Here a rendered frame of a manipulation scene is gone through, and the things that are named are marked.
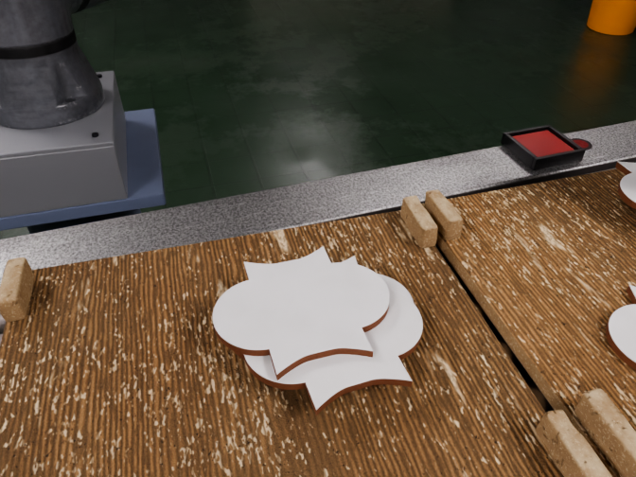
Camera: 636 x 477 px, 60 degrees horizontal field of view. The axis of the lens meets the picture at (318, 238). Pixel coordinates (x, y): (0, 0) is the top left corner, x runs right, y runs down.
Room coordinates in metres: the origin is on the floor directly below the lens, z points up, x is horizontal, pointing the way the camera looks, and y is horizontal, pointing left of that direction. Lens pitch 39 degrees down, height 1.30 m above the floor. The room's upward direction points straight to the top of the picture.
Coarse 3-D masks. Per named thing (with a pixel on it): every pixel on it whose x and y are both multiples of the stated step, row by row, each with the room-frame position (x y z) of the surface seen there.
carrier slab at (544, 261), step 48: (528, 192) 0.53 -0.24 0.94; (576, 192) 0.53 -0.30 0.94; (480, 240) 0.44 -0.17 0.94; (528, 240) 0.44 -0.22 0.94; (576, 240) 0.44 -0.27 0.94; (624, 240) 0.44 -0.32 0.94; (480, 288) 0.37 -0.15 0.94; (528, 288) 0.37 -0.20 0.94; (576, 288) 0.37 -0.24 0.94; (624, 288) 0.37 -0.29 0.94; (528, 336) 0.31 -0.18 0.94; (576, 336) 0.31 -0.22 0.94; (576, 384) 0.26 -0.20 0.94; (624, 384) 0.26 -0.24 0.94
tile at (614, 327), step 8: (632, 288) 0.36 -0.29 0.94; (632, 296) 0.35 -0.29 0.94; (616, 312) 0.33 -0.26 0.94; (624, 312) 0.33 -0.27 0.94; (632, 312) 0.33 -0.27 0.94; (616, 320) 0.32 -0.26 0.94; (624, 320) 0.32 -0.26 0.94; (632, 320) 0.32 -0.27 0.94; (608, 328) 0.31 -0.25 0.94; (616, 328) 0.31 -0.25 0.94; (624, 328) 0.31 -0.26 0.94; (632, 328) 0.31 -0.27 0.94; (608, 336) 0.31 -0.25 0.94; (616, 336) 0.30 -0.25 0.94; (624, 336) 0.30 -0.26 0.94; (632, 336) 0.30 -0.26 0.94; (616, 344) 0.29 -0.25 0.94; (624, 344) 0.29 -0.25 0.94; (632, 344) 0.29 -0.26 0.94; (616, 352) 0.29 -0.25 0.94; (624, 352) 0.29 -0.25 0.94; (632, 352) 0.29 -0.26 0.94; (624, 360) 0.28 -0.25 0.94; (632, 360) 0.28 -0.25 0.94
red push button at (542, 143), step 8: (520, 136) 0.67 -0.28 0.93; (528, 136) 0.67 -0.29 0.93; (536, 136) 0.67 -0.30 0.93; (544, 136) 0.67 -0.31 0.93; (552, 136) 0.67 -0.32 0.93; (528, 144) 0.65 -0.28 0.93; (536, 144) 0.65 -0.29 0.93; (544, 144) 0.65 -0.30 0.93; (552, 144) 0.65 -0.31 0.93; (560, 144) 0.65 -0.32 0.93; (536, 152) 0.63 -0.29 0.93; (544, 152) 0.63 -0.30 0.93; (552, 152) 0.63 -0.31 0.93
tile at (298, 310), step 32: (320, 256) 0.38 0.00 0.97; (256, 288) 0.34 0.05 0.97; (288, 288) 0.34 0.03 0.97; (320, 288) 0.34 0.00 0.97; (352, 288) 0.34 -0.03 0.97; (384, 288) 0.34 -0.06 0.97; (224, 320) 0.30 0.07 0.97; (256, 320) 0.30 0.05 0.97; (288, 320) 0.30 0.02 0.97; (320, 320) 0.30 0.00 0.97; (352, 320) 0.30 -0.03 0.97; (256, 352) 0.27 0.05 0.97; (288, 352) 0.27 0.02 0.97; (320, 352) 0.27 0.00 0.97; (352, 352) 0.27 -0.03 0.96
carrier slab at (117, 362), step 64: (128, 256) 0.41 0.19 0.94; (192, 256) 0.41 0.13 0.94; (256, 256) 0.41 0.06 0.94; (384, 256) 0.41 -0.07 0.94; (64, 320) 0.33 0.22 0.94; (128, 320) 0.33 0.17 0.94; (192, 320) 0.33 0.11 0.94; (448, 320) 0.33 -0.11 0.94; (0, 384) 0.26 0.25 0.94; (64, 384) 0.26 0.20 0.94; (128, 384) 0.26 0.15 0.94; (192, 384) 0.26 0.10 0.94; (256, 384) 0.26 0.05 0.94; (384, 384) 0.26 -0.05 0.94; (448, 384) 0.26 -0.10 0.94; (512, 384) 0.26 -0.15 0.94; (0, 448) 0.21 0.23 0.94; (64, 448) 0.21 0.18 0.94; (128, 448) 0.21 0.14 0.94; (192, 448) 0.21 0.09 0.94; (256, 448) 0.21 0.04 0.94; (320, 448) 0.21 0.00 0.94; (384, 448) 0.21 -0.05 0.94; (448, 448) 0.21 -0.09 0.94; (512, 448) 0.21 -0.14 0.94
